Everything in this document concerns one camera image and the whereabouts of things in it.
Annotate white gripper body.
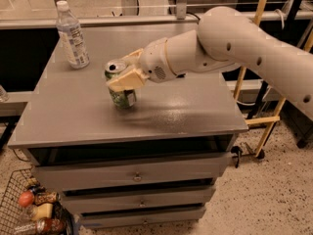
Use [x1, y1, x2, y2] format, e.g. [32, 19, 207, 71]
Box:
[139, 38, 177, 83]

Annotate black cable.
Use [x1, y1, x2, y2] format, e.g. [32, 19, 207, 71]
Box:
[186, 11, 201, 22]

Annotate bottom grey drawer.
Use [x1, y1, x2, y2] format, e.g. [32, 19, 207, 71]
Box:
[80, 206, 205, 229]

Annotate grey drawer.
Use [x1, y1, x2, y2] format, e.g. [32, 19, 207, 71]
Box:
[80, 206, 205, 229]
[33, 153, 231, 191]
[62, 185, 215, 214]

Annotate green soda can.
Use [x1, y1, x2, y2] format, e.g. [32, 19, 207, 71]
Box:
[105, 60, 136, 109]

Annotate middle grey drawer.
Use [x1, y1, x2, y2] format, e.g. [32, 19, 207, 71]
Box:
[62, 185, 215, 214]

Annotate brown snack packet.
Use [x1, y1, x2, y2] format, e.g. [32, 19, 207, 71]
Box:
[34, 192, 59, 206]

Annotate top grey drawer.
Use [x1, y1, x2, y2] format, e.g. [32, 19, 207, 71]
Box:
[33, 153, 231, 191]

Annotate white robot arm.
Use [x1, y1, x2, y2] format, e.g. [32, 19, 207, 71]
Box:
[107, 7, 313, 118]

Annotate grey drawer cabinet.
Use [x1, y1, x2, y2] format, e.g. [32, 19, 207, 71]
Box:
[9, 24, 246, 221]

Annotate red sauce bottle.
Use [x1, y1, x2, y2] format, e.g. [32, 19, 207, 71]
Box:
[13, 217, 67, 235]

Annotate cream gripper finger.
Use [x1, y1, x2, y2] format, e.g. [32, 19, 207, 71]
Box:
[122, 48, 143, 66]
[107, 65, 149, 92]

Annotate grey metal rail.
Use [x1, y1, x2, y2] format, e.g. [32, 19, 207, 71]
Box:
[0, 11, 313, 29]

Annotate black stand pole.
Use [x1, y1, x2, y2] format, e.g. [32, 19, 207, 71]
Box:
[248, 28, 313, 118]

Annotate black wire basket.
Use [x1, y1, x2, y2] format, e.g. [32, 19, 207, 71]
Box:
[0, 168, 74, 235]

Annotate red round fruit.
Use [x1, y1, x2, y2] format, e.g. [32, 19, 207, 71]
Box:
[18, 191, 34, 208]

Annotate clear plastic water bottle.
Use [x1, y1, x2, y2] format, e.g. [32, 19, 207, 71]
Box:
[56, 0, 90, 69]

